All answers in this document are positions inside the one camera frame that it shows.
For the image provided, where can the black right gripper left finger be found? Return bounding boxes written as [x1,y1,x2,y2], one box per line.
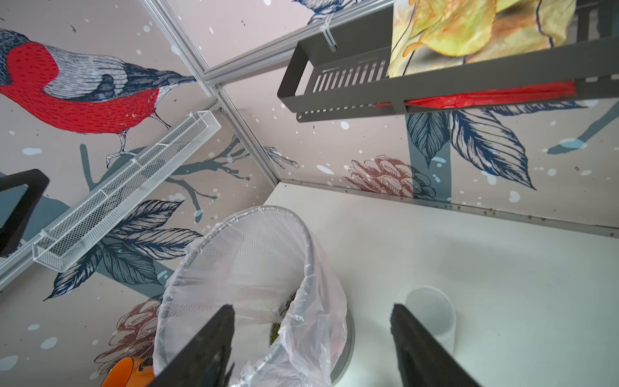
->
[150,305,235,387]

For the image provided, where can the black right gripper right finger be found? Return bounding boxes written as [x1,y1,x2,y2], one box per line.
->
[390,304,479,387]

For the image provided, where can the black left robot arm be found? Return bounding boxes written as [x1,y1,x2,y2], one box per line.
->
[1,169,49,256]

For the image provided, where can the mung beans in bin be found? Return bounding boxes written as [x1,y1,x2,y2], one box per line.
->
[269,293,296,345]

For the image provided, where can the orange round object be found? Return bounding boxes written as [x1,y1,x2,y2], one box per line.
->
[102,356,156,387]

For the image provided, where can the clear plastic bin liner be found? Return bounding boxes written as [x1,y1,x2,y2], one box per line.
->
[152,205,349,387]

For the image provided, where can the white mesh trash bin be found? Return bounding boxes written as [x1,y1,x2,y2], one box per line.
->
[153,205,356,387]

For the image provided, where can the Chuba cassava chips bag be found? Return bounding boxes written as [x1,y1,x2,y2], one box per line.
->
[386,0,579,110]

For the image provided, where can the white wire mesh shelf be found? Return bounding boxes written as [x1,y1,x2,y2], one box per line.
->
[32,111,221,273]

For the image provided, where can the dark grey wall shelf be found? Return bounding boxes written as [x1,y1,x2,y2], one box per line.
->
[277,1,618,122]

